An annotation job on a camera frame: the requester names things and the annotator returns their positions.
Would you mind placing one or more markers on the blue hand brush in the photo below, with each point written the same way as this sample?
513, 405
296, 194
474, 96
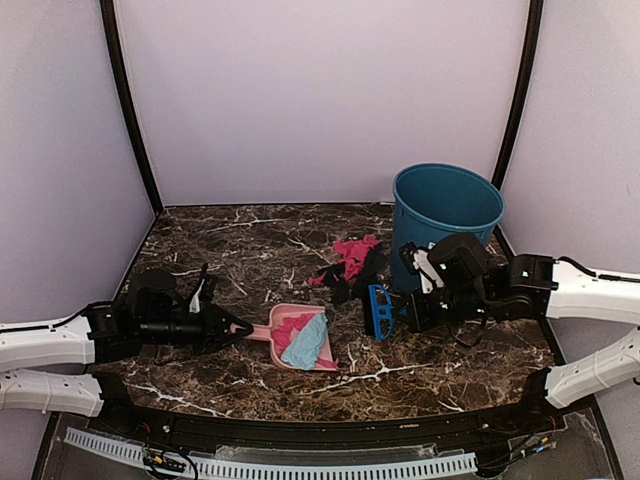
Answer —
382, 310

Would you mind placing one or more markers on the right black frame post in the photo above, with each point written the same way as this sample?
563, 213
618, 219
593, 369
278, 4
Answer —
521, 89

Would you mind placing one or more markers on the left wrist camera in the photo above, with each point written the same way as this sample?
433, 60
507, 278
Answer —
203, 293

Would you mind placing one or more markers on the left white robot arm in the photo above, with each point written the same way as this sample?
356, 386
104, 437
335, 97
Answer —
152, 312

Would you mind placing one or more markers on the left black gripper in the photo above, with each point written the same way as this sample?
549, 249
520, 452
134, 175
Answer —
215, 319

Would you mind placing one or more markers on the blue plastic waste bin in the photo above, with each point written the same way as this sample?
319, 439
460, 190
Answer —
434, 201

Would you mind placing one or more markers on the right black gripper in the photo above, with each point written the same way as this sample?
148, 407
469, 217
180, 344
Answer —
418, 320

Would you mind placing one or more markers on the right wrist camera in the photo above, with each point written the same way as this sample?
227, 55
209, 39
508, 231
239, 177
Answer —
415, 260

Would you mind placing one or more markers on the white slotted cable duct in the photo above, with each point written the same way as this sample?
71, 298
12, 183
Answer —
249, 463

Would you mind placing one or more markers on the pink paper scrap front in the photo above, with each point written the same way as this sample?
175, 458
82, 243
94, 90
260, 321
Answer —
283, 334

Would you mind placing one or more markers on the left black frame post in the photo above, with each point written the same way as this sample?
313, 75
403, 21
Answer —
128, 110

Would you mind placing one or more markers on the black frame post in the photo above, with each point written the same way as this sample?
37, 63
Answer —
128, 110
521, 89

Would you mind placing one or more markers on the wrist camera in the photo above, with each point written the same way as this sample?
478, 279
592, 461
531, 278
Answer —
203, 293
415, 260

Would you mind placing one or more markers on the pink plastic dustpan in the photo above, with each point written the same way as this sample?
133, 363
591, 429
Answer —
263, 333

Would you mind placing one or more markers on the pink paper scrap back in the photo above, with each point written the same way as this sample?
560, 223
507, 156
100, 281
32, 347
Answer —
353, 254

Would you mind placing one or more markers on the light blue paper scrap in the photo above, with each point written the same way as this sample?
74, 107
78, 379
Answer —
304, 351

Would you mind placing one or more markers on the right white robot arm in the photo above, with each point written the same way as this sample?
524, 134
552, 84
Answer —
460, 283

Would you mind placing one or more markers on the pink paper scrap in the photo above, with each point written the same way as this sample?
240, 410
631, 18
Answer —
353, 254
283, 334

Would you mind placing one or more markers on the black table front rail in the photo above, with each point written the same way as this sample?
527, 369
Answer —
477, 429

